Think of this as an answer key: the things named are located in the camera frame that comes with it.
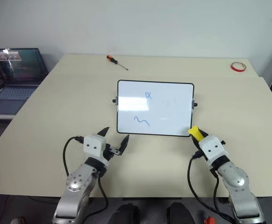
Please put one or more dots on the orange and black screwdriver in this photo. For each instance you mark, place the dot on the orange and black screwdriver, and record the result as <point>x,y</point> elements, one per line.
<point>113,61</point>

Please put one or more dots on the yellow eraser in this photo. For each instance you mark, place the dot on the yellow eraser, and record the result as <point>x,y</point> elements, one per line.
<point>195,133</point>

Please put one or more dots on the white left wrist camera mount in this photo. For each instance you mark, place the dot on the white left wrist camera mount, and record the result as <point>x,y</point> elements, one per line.
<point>93,145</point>

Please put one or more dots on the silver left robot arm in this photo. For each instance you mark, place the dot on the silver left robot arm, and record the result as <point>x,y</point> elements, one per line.
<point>76,184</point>

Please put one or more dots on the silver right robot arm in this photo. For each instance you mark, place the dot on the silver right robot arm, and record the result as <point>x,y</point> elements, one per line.
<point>237,184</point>

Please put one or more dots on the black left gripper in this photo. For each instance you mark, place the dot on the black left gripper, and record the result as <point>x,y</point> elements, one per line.
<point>108,152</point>

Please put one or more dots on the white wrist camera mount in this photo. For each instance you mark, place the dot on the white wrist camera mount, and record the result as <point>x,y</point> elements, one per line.
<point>93,145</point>
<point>212,148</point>

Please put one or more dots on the red tape roll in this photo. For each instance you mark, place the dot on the red tape roll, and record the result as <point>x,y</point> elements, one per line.
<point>238,67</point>

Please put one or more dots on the small red object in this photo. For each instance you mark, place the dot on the small red object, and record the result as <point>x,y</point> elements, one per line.
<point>209,220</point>

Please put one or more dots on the open dark laptop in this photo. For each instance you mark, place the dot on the open dark laptop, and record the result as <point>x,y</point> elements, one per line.
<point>16,70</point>

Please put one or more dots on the dark rounded shape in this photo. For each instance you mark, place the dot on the dark rounded shape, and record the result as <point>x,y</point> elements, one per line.
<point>125,214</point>

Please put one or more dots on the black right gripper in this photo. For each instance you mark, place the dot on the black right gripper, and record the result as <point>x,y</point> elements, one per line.
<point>198,146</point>

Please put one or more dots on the black-framed whiteboard with blue drawings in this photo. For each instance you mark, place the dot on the black-framed whiteboard with blue drawings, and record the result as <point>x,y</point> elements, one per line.
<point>164,109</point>

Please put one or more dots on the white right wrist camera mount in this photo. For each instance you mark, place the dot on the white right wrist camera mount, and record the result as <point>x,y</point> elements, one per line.
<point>212,148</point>

